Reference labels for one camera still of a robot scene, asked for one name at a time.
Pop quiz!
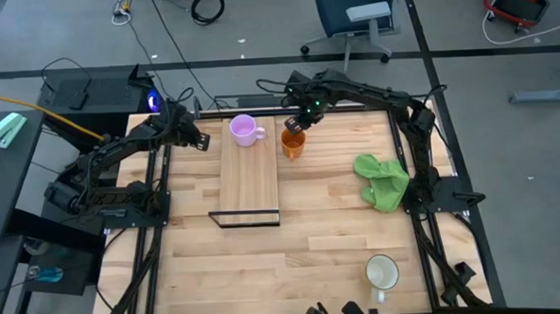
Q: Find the blue water bottle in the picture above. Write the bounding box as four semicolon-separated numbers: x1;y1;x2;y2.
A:
27;264;65;286

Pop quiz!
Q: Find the red and black cart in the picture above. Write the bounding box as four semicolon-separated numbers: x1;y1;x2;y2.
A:
483;0;552;30

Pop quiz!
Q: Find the black computer tower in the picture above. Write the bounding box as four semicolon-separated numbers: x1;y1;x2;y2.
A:
36;61;167;157

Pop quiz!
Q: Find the black low cart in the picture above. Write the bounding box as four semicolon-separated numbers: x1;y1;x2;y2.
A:
7;204;109;314

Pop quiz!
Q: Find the black table rail frame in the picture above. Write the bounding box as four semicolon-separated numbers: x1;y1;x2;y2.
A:
88;98;494;314

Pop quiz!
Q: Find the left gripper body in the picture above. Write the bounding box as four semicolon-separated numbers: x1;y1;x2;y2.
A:
159;102;200;148

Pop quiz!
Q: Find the black desk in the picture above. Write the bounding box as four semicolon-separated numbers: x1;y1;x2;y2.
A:
0;109;52;241

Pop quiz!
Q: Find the mint green stapler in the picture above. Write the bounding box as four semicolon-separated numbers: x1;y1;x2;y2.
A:
0;112;28;150

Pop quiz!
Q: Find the orange mug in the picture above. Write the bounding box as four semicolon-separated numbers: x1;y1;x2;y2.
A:
280;127;308;162

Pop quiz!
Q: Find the blue office chair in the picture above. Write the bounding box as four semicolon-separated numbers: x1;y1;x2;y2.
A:
298;0;409;77

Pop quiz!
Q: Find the yellow cable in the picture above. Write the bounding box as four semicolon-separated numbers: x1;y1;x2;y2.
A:
0;83;106;145

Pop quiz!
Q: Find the green cloth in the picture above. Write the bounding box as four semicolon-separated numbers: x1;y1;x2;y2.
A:
353;150;413;216

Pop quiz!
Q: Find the white floor cable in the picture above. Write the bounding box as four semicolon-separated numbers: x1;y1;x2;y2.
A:
480;7;560;47

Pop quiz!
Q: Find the white cable bundle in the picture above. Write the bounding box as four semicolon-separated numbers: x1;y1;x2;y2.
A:
111;0;138;27

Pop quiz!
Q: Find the long black floor cable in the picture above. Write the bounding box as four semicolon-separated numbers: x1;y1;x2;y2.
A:
148;0;222;112

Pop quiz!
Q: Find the coiled black cable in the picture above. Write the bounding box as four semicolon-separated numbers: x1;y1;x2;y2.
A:
190;0;227;27

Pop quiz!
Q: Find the white mug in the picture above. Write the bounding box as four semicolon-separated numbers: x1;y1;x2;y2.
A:
364;253;402;305

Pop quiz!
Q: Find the pink mug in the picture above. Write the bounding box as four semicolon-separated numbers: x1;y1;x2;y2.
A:
228;113;267;148

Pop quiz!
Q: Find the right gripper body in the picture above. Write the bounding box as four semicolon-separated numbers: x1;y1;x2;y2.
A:
295;91;331;129

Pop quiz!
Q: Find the small black box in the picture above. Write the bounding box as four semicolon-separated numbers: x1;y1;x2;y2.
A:
66;78;94;113

